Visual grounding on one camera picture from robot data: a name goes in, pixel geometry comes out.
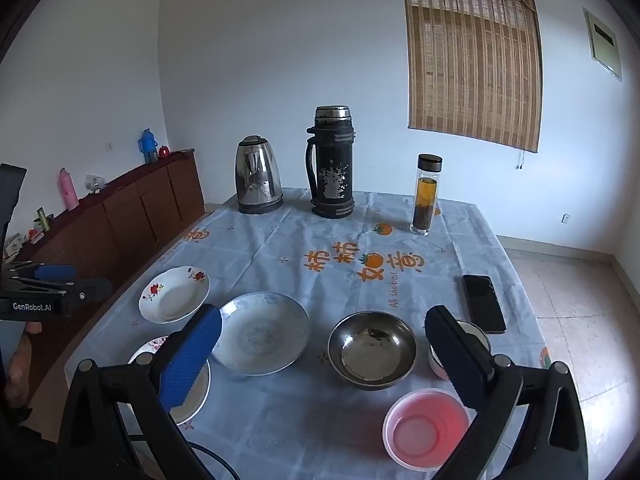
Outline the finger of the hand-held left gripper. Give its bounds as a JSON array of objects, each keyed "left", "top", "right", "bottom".
[
  {"left": 14, "top": 277, "right": 114, "bottom": 304},
  {"left": 4, "top": 263, "right": 79, "bottom": 284}
]

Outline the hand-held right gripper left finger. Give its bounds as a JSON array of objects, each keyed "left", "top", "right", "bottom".
[{"left": 56, "top": 304, "right": 223, "bottom": 480}]

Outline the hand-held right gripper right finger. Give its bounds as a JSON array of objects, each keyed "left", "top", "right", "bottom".
[{"left": 424, "top": 304, "right": 590, "bottom": 480}]

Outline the white enamel cup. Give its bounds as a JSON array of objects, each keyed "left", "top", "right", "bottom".
[{"left": 427, "top": 320, "right": 492, "bottom": 381}]

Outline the white floral plate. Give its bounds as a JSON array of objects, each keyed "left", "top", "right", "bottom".
[
  {"left": 138, "top": 265, "right": 211, "bottom": 324},
  {"left": 127, "top": 335, "right": 212, "bottom": 427}
]

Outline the blue patterned plate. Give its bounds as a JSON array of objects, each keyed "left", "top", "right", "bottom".
[{"left": 209, "top": 291, "right": 311, "bottom": 377}]

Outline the pink plastic bowl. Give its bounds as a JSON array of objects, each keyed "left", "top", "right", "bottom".
[{"left": 382, "top": 388, "right": 471, "bottom": 471}]

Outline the stainless steel bowl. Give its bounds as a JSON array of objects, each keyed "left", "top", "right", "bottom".
[{"left": 327, "top": 311, "right": 418, "bottom": 392}]

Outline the person's left hand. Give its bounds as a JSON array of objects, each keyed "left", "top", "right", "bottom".
[{"left": 1, "top": 321, "right": 44, "bottom": 404}]

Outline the black smartphone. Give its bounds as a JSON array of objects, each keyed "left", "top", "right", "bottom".
[{"left": 462, "top": 274, "right": 507, "bottom": 335}]

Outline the pink thermos bottle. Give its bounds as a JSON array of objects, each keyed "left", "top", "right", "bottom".
[{"left": 59, "top": 167, "right": 80, "bottom": 209}]

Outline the brown wooden sideboard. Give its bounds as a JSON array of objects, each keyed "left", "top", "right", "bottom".
[{"left": 15, "top": 148, "right": 206, "bottom": 386}]

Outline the blue child's water bottle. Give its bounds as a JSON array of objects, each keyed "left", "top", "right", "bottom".
[{"left": 138, "top": 128, "right": 159, "bottom": 164}]

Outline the light blue printed tablecloth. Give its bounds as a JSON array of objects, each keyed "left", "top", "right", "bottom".
[{"left": 64, "top": 187, "right": 551, "bottom": 480}]

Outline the glass tea bottle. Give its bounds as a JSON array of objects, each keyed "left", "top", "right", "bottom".
[{"left": 410, "top": 154, "right": 443, "bottom": 236}]

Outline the stainless steel electric kettle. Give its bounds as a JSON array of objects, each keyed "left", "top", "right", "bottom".
[{"left": 235, "top": 135, "right": 285, "bottom": 215}]

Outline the worn black thermos flask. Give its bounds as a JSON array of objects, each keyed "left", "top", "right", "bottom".
[{"left": 306, "top": 105, "right": 357, "bottom": 219}]

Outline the bamboo window blind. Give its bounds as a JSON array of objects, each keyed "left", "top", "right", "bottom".
[{"left": 400, "top": 0, "right": 543, "bottom": 153}]

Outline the black cable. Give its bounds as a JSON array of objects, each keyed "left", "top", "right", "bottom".
[{"left": 187, "top": 440, "right": 243, "bottom": 480}]

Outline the white wall panel box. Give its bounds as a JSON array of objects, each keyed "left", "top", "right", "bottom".
[{"left": 582, "top": 7, "right": 622, "bottom": 82}]

